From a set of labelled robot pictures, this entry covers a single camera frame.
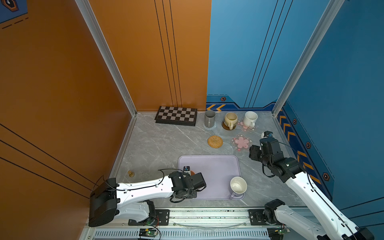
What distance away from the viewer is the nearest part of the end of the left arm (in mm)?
538

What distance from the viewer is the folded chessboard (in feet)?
3.75

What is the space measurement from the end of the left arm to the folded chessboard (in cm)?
58
